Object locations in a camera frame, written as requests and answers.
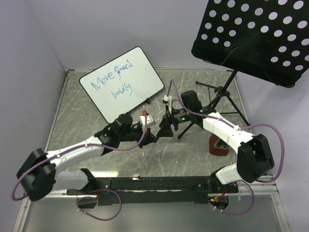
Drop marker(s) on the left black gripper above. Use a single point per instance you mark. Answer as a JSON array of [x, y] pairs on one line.
[[148, 138]]

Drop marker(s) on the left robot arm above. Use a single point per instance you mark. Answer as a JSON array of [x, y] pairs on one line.
[[44, 172]]

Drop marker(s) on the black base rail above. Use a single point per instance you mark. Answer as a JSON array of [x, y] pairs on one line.
[[172, 189]]

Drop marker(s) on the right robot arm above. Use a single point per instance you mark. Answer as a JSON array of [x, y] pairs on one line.
[[254, 157]]

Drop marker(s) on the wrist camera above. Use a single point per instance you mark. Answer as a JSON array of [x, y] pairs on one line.
[[146, 119], [167, 100]]

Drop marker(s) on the white whiteboard black frame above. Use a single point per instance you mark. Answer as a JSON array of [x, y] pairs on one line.
[[122, 84]]

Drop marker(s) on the black perforated music stand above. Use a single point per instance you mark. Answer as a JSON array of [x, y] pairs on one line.
[[267, 39]]

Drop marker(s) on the aluminium frame rail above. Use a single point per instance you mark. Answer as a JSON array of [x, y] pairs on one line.
[[258, 188]]

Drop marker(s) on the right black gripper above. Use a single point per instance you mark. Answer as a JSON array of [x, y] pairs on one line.
[[166, 130]]

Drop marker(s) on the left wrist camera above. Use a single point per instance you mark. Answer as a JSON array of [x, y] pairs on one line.
[[146, 119]]

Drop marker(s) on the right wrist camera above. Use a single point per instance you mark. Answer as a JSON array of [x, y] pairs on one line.
[[167, 100]]

